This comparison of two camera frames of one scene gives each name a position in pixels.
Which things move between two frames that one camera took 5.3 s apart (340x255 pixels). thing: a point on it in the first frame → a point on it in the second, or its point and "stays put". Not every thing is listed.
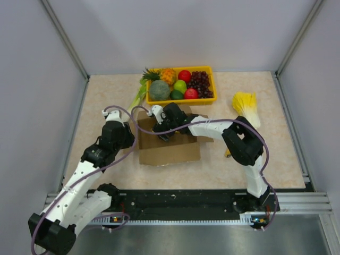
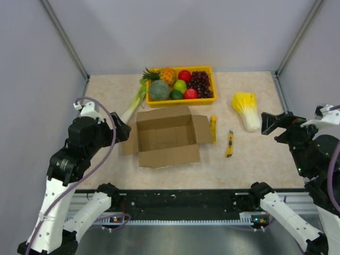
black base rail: (193, 203) stays put
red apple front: (191, 93) stays put
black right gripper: (160, 127) → (287, 119)
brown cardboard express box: (183, 146) stays put
